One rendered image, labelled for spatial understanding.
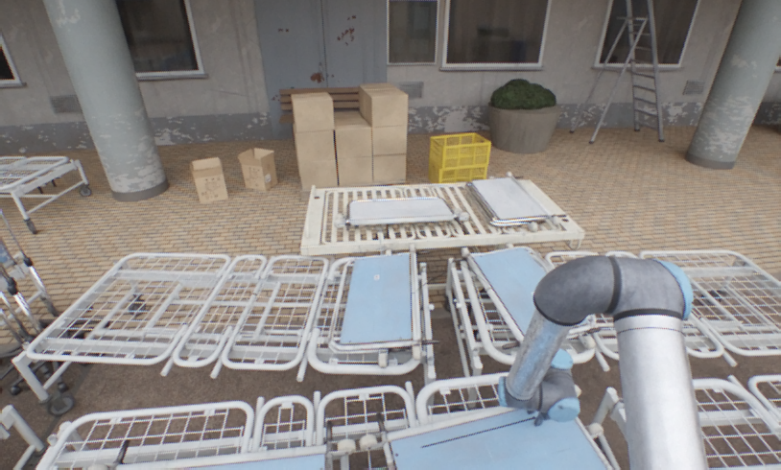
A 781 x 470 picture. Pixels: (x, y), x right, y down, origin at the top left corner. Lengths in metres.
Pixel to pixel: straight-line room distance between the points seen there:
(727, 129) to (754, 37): 1.14
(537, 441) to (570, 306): 0.87
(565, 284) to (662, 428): 0.27
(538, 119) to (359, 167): 2.80
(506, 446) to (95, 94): 4.66
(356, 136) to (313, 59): 2.48
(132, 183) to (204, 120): 2.20
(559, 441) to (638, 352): 0.89
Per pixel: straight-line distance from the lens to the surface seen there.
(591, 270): 0.82
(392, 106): 4.22
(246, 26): 6.58
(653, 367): 0.80
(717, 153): 6.92
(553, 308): 0.84
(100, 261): 4.18
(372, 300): 2.03
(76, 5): 4.88
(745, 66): 6.73
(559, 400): 1.31
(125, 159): 5.07
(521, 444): 1.60
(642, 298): 0.83
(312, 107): 4.08
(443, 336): 2.66
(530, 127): 5.94
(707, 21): 9.08
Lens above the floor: 1.89
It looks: 30 degrees down
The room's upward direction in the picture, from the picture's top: straight up
